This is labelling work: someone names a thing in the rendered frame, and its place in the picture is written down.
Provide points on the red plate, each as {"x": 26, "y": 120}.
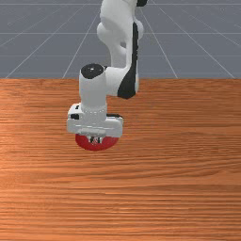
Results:
{"x": 106, "y": 143}

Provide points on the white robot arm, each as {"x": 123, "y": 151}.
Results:
{"x": 117, "y": 47}

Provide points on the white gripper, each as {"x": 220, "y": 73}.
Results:
{"x": 94, "y": 124}

